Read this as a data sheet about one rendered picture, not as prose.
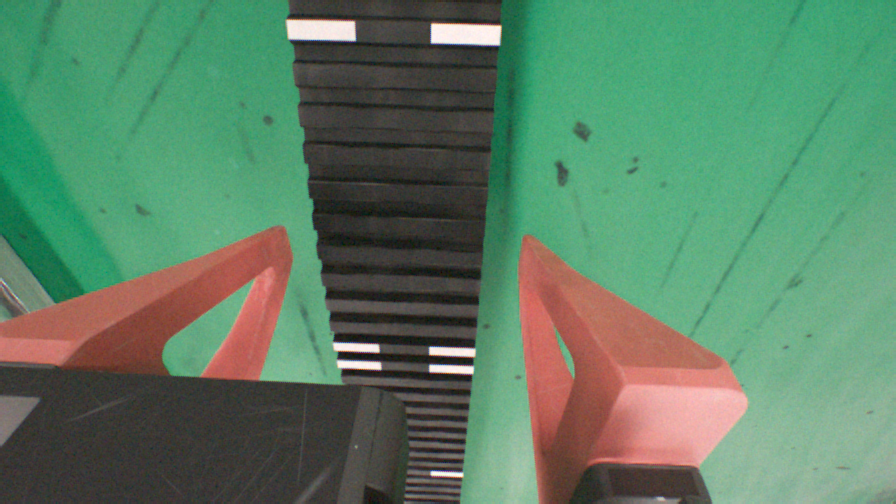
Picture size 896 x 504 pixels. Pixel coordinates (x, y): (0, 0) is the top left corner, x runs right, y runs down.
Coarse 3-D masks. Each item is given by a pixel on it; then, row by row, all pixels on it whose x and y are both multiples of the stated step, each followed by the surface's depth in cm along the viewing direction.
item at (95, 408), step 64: (256, 256) 12; (64, 320) 7; (128, 320) 7; (192, 320) 9; (256, 320) 12; (0, 384) 6; (64, 384) 6; (128, 384) 6; (192, 384) 6; (256, 384) 6; (320, 384) 6; (0, 448) 5; (64, 448) 5; (128, 448) 5; (192, 448) 5; (256, 448) 5; (320, 448) 5; (384, 448) 5
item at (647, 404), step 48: (528, 240) 13; (528, 288) 13; (576, 288) 9; (528, 336) 12; (576, 336) 8; (624, 336) 7; (672, 336) 7; (528, 384) 12; (576, 384) 8; (624, 384) 6; (672, 384) 6; (720, 384) 6; (576, 432) 8; (624, 432) 7; (672, 432) 7; (720, 432) 7; (576, 480) 8; (624, 480) 7; (672, 480) 7
